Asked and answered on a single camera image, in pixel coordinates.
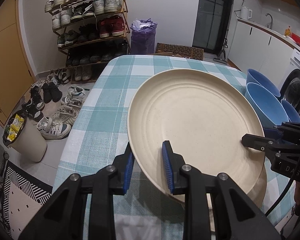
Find black framed glass door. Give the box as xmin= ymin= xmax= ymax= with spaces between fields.
xmin=192 ymin=0 xmax=234 ymax=55

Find patterned cardboard box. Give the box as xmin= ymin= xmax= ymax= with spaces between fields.
xmin=155 ymin=42 xmax=205 ymax=60

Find white trash bin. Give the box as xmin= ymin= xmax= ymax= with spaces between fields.
xmin=2 ymin=111 xmax=48 ymax=162

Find wooden shoe rack with shoes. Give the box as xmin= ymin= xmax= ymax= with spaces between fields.
xmin=44 ymin=0 xmax=130 ymax=82

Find teal checked tablecloth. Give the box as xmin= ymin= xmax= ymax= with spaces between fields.
xmin=51 ymin=54 xmax=297 ymax=240

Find blue bowl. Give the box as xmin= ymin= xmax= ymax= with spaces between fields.
xmin=281 ymin=99 xmax=300 ymax=123
xmin=245 ymin=82 xmax=289 ymax=128
xmin=247 ymin=68 xmax=280 ymax=98

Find scattered pile of sneakers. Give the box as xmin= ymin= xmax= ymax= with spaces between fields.
xmin=22 ymin=67 xmax=87 ymax=140

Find yellow wooden door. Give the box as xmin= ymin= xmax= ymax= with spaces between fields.
xmin=0 ymin=0 xmax=37 ymax=128

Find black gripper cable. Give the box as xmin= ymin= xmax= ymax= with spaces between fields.
xmin=264 ymin=172 xmax=300 ymax=217

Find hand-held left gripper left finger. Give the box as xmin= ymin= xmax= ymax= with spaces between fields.
xmin=17 ymin=142 xmax=135 ymax=240

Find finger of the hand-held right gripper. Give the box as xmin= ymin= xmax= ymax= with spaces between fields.
xmin=264 ymin=121 xmax=300 ymax=140
xmin=241 ymin=134 xmax=280 ymax=155

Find red box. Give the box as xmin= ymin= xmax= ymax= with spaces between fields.
xmin=290 ymin=32 xmax=300 ymax=47

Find white washing machine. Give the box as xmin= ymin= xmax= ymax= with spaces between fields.
xmin=280 ymin=47 xmax=300 ymax=124

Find white kitchen counter cabinets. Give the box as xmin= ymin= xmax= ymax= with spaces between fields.
xmin=227 ymin=19 xmax=299 ymax=88

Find purple bagged bin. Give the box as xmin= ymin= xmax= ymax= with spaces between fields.
xmin=130 ymin=18 xmax=157 ymax=55

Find white electric kettle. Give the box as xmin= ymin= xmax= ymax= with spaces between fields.
xmin=240 ymin=6 xmax=253 ymax=20

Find beige round plate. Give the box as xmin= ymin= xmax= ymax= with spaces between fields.
xmin=127 ymin=69 xmax=265 ymax=198
xmin=162 ymin=166 xmax=268 ymax=207

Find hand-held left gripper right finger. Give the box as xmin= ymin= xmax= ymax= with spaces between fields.
xmin=161 ymin=140 xmax=282 ymax=240

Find black and white rug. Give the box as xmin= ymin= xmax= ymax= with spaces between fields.
xmin=0 ymin=166 xmax=53 ymax=230

